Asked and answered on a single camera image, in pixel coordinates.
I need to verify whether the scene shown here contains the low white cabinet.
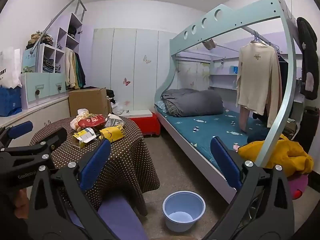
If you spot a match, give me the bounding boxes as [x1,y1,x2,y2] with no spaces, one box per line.
[0,96,70,140]

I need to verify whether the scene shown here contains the grey metal handrail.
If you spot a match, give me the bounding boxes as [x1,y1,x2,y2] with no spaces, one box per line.
[32,0,87,73]

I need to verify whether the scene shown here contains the brown polka dot table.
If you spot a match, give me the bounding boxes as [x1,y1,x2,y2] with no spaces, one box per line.
[30,115,160,217]

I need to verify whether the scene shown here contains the folded jeans stack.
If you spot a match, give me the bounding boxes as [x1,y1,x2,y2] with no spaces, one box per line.
[42,59,62,73]

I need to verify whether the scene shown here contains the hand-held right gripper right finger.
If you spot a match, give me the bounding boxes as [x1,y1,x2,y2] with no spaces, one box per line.
[205,136,295,240]

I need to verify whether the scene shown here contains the black bag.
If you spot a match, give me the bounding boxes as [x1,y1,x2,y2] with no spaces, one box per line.
[303,106,320,136]

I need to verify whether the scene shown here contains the green hanging garment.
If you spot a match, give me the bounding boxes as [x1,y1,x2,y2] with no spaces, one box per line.
[74,54,83,88]

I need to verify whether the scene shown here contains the person's left hand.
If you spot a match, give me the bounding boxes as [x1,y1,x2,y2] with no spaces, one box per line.
[11,189,30,220]

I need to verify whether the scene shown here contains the black clothes pile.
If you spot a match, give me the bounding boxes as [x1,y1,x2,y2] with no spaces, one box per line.
[106,89,116,105]

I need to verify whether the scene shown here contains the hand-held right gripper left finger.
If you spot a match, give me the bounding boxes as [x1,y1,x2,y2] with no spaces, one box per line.
[26,139,118,240]

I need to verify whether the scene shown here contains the cream hanging jacket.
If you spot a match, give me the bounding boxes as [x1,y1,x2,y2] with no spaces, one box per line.
[64,47,80,90]

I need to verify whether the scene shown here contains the metal clothes rail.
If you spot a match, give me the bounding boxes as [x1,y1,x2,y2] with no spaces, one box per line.
[244,26,280,53]

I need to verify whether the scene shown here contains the red bench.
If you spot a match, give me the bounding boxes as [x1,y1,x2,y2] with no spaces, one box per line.
[120,109,161,137]

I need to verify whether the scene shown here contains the yellow white carton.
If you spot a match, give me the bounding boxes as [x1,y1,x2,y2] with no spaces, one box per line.
[72,127,97,148]

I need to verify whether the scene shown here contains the cream sweater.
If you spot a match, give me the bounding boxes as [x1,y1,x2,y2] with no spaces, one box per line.
[236,41,282,128]

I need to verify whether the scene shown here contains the white bed shelves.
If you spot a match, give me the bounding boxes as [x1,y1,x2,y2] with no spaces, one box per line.
[209,73,238,90]

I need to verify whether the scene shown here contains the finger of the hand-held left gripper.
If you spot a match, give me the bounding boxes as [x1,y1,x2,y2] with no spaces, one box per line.
[0,121,33,151]
[7,127,67,166]

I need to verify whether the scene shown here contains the mint drawer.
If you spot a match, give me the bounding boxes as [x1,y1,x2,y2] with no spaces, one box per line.
[49,73,67,96]
[21,73,50,103]

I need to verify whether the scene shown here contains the light blue plaid pillow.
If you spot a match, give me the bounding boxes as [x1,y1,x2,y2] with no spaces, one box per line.
[155,100,168,113]

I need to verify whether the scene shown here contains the mint bunk bed frame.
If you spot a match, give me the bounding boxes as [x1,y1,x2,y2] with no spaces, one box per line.
[154,0,304,203]

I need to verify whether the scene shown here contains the light blue plastic bin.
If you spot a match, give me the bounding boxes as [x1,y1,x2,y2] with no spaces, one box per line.
[162,191,206,233]

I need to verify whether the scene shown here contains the white wardrobe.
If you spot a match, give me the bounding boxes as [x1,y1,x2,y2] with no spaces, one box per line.
[92,27,177,111]

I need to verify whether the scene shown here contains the dark hanging jacket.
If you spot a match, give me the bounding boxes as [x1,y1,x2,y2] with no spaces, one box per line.
[76,52,87,87]

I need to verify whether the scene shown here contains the lilac stair shelf unit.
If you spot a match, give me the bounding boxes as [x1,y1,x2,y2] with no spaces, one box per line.
[21,12,87,110]

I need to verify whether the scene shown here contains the mint storage box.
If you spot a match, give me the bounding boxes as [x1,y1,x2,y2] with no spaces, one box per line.
[22,49,38,73]

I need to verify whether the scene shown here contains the white shopping bag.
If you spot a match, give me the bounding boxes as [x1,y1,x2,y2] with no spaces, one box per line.
[0,47,22,89]

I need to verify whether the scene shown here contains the white plastic bag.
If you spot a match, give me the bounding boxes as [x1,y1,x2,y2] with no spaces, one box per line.
[111,102,125,115]

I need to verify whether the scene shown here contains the yellow smiley packet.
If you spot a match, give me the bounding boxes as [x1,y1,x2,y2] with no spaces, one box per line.
[99,125,125,143]

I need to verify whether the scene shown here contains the yellow navy jacket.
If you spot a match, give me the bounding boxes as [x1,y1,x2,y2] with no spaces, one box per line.
[237,129,314,178]

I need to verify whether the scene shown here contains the cardboard box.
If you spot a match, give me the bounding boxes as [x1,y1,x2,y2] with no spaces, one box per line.
[68,87,112,118]

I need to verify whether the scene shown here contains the olive clothes pile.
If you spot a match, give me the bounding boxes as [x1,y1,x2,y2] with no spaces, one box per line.
[26,31,54,49]

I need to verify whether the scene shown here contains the blue shopping bag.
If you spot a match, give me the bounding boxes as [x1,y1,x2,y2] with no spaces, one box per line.
[0,86,22,117]

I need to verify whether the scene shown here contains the grey duvet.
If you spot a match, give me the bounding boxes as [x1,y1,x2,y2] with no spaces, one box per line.
[161,89,224,117]

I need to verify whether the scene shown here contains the black fuzzy coat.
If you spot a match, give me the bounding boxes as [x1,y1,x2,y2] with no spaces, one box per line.
[297,17,320,100]

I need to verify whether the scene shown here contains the red snack packet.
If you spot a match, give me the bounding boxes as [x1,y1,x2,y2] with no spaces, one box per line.
[78,114,107,130]

